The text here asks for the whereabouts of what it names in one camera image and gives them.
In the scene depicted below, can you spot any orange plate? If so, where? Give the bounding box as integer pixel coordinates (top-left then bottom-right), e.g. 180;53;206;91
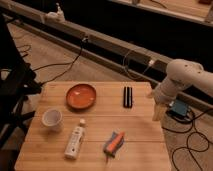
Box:
66;84;96;110

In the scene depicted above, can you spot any white cable at rail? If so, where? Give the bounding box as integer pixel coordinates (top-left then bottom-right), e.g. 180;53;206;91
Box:
121;49;156;80

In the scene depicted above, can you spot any white paper cup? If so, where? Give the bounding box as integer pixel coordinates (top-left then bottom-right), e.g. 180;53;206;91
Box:
42;109;62;132

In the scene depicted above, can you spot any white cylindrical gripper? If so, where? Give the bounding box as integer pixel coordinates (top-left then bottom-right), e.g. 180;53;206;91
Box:
152;78;183;121

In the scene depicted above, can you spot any blue box on floor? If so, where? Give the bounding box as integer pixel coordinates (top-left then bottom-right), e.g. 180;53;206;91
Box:
169;100;188;118

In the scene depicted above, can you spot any black floor cable left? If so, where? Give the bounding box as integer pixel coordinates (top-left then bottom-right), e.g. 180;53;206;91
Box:
14;37;88;84

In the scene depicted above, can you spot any white remote control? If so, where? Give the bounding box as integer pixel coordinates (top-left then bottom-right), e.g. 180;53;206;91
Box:
64;119;86;159

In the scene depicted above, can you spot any black tripod stand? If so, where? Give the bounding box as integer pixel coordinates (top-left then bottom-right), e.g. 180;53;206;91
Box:
0;12;41;149

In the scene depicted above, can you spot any white device on rail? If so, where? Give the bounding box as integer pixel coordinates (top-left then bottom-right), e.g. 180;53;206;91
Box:
45;3;65;22

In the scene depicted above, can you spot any black floor cable right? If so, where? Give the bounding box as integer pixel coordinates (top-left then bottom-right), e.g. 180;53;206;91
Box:
162;108;213;171

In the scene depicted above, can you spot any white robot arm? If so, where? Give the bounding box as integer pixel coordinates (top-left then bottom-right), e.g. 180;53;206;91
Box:
151;59;213;121

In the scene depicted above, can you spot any black whiteboard eraser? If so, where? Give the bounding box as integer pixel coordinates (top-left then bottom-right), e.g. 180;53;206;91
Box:
123;87;133;108

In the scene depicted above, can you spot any black floor cable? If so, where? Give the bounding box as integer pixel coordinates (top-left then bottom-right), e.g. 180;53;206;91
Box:
162;108;213;171
14;37;88;84

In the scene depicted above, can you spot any long metal rail beam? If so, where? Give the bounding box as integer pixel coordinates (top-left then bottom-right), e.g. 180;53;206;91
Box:
0;0;213;116

